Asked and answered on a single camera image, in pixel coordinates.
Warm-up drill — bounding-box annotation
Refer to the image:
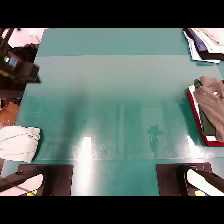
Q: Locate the white shirt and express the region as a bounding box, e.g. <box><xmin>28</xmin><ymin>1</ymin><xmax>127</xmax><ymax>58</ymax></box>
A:
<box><xmin>0</xmin><ymin>125</ymin><xmax>42</xmax><ymax>163</ymax></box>

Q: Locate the red garment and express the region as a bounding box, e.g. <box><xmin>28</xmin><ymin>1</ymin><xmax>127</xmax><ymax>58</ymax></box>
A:
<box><xmin>186</xmin><ymin>87</ymin><xmax>224</xmax><ymax>148</ymax></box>

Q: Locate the dark green garment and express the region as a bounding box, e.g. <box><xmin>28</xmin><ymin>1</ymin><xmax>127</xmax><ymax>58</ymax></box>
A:
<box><xmin>193</xmin><ymin>78</ymin><xmax>218</xmax><ymax>137</ymax></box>

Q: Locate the brown garment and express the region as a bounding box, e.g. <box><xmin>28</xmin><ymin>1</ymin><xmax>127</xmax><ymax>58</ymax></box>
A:
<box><xmin>194</xmin><ymin>75</ymin><xmax>224</xmax><ymax>143</ymax></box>

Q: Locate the heap of clothes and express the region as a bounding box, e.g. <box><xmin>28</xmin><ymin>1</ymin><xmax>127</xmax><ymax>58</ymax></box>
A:
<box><xmin>182</xmin><ymin>28</ymin><xmax>224</xmax><ymax>65</ymax></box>

